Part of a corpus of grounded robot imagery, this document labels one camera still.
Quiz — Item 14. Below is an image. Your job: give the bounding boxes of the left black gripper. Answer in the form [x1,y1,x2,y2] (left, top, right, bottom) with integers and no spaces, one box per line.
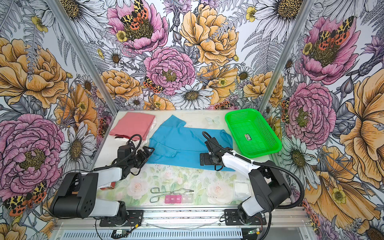
[127,146,155,169]

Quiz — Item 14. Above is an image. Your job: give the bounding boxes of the blue t-shirt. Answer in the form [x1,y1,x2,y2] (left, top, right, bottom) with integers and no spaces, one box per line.
[148,115,233,171]

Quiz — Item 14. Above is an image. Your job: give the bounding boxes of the green plastic basket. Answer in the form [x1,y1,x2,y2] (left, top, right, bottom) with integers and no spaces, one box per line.
[225,109,282,159]

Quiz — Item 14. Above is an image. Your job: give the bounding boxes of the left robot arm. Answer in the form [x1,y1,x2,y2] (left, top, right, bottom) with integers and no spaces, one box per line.
[49,144,155,226]

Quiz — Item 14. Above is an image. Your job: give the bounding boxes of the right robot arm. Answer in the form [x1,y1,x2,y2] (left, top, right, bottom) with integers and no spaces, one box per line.
[200,150,292,223]

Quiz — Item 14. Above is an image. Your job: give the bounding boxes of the metal tongs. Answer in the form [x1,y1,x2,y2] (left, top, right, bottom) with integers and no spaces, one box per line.
[150,187,195,203]

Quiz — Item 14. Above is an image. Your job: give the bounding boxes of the folded pink t-shirt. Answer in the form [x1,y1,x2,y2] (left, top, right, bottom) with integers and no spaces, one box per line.
[109,113,156,141]

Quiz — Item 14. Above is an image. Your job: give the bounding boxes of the basket barcode sticker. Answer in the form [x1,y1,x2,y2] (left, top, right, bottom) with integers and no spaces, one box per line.
[245,134,252,141]

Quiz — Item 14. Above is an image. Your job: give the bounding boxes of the white gauze packet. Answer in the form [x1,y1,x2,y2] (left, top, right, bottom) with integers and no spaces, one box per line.
[234,180,252,200]

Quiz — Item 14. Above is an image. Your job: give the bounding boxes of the red white small box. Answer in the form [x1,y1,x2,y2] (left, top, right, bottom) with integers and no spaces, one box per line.
[100,182,116,191]

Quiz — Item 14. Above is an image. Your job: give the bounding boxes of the pink pill organizer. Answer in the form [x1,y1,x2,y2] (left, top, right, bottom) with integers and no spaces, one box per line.
[165,195,194,204]

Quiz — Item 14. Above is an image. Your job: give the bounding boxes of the left black cable conduit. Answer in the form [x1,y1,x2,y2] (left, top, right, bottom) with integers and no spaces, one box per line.
[92,134,143,172]

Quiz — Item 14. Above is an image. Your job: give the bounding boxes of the black cable conduit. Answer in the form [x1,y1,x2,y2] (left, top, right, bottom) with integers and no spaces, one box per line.
[92,134,143,172]
[201,131,305,210]

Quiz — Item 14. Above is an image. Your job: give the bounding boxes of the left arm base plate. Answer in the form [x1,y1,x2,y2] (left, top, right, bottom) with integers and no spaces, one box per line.
[99,210,144,227]

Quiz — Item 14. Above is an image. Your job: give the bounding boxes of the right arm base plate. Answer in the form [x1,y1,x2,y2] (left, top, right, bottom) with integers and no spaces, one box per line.
[224,209,267,226]

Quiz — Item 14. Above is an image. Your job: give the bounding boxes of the aluminium front rail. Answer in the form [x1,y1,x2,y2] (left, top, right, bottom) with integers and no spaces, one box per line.
[53,206,312,231]

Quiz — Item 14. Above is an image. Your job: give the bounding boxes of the right black cable conduit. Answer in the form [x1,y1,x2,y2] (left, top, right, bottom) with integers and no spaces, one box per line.
[201,131,305,210]

